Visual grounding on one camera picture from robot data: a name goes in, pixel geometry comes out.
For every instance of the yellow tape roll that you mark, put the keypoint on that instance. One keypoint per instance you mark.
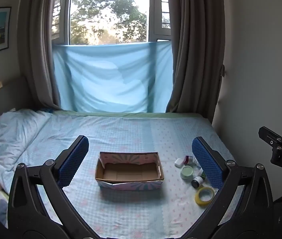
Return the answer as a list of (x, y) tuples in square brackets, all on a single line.
[(204, 196)]

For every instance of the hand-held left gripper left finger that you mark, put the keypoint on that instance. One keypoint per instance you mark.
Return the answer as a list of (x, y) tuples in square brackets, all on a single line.
[(73, 161)]

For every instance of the checked floral bed sheet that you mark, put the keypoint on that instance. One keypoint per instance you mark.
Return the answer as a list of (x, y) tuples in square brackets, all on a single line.
[(131, 134)]

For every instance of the grey curtain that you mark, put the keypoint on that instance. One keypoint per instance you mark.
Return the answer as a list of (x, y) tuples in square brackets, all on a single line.
[(195, 44), (43, 42)]

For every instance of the printed cardboard box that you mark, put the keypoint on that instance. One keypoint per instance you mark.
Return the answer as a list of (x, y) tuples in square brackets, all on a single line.
[(129, 173)]

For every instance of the light blue hanging cloth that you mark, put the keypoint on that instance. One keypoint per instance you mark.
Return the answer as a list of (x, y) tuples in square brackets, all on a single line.
[(111, 77)]

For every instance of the grey headboard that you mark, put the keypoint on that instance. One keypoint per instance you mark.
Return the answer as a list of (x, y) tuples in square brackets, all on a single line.
[(8, 97)]

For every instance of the white earbud case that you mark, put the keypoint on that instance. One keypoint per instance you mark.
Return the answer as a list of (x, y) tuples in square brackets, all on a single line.
[(178, 162)]

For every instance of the light blue pillow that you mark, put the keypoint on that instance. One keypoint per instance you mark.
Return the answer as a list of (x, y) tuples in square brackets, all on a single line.
[(11, 134)]

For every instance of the red and silver jar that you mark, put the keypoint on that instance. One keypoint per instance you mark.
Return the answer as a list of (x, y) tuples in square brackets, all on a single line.
[(188, 159)]

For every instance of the green and white jar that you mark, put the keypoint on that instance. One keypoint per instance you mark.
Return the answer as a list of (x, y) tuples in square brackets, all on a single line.
[(202, 173)]

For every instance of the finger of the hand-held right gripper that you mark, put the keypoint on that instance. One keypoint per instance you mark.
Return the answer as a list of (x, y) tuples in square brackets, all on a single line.
[(268, 133)]

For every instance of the light green jar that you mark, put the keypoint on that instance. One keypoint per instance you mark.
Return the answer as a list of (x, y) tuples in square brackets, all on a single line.
[(186, 172)]

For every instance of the window frame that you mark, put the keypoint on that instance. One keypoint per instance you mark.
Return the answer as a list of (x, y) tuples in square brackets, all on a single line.
[(158, 10)]

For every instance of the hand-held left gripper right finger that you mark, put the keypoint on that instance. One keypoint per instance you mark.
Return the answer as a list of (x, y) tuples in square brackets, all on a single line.
[(207, 164)]

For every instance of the dark lidded jar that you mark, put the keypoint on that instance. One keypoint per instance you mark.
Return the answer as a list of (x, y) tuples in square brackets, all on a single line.
[(197, 182)]

